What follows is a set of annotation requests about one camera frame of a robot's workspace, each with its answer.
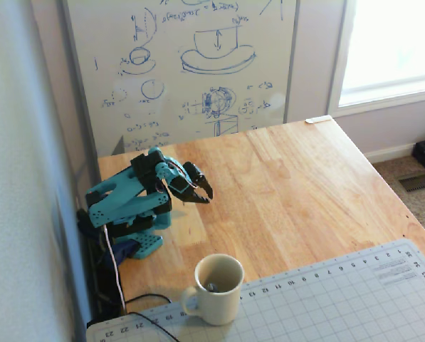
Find cream ceramic mug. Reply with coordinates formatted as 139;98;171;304
179;253;246;327

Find grey cutting mat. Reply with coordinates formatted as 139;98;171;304
86;238;425;342

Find whiteboard with blue drawings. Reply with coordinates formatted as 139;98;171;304
57;0;301;158

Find white framed window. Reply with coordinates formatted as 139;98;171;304
327;0;425;118

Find black cable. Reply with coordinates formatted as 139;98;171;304
124;293;173;311
123;311;182;342

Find black teal gripper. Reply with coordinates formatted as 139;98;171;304
154;160;214;205

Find red white servo wire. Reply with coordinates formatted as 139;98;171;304
156;160;198;195

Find white cable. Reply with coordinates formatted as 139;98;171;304
103;223;127;316

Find brown floor vent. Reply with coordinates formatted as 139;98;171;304
397;171;425;193

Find blue clamp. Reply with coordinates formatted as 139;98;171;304
77;208;142;269

